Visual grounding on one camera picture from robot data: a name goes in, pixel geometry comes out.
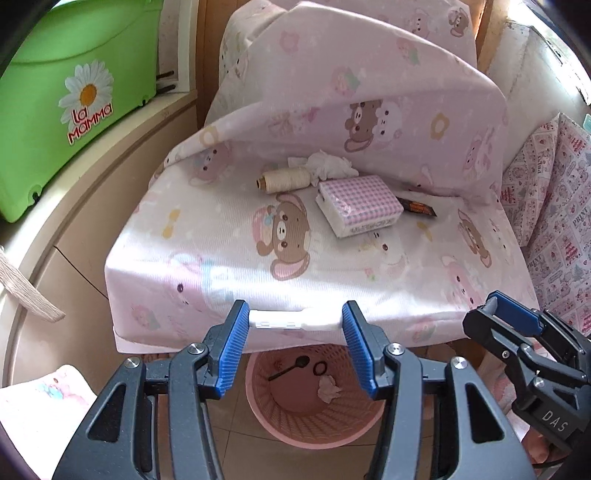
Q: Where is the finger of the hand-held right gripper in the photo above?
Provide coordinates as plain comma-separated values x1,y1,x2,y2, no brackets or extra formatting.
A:
463,304,579,398
488,291,591,371

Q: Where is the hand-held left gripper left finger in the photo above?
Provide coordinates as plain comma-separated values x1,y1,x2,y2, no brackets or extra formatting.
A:
52,299,252,480

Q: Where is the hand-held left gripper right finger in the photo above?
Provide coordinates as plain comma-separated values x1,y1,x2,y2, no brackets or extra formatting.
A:
341,300,539,480

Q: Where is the white tissue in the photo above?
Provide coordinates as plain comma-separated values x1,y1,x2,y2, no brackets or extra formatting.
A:
317,375,343,403
287,151,360,182

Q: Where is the black plastic spoon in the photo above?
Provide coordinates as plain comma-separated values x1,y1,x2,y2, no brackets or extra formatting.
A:
268,355,311,382

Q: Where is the white plastic piece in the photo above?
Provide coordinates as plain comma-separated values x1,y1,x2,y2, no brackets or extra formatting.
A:
248,309,345,332

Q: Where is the pink plastic wastebasket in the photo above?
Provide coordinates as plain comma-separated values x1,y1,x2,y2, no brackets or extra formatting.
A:
245,344,389,449

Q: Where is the black wrapper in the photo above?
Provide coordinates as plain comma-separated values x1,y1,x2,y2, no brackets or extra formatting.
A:
398,196,438,217

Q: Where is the pink checked tissue pack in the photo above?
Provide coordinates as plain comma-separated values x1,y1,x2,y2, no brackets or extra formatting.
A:
316,174,404,238

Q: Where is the beige thread spool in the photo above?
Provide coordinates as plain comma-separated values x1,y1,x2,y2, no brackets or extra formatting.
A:
257,167,311,195

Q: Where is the pink bear printed sheet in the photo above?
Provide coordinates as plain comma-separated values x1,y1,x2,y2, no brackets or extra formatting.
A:
105,0,541,356

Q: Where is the patterned pink white cloth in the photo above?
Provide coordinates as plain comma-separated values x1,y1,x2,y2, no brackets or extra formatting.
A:
501,113,591,337

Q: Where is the beige cabinet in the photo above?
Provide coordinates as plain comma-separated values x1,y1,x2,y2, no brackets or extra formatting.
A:
0,88,204,388

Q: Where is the white printed cloth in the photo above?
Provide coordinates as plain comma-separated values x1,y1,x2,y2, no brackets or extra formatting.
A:
0,364,95,469

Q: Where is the white cabinet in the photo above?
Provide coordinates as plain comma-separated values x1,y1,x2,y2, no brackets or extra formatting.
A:
485,18,591,171

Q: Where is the green storage box daisy sticker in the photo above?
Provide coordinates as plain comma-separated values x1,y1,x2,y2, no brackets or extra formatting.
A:
0,0,164,223

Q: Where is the beige woven strap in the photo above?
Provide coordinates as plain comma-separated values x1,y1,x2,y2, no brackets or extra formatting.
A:
0,247,66,321

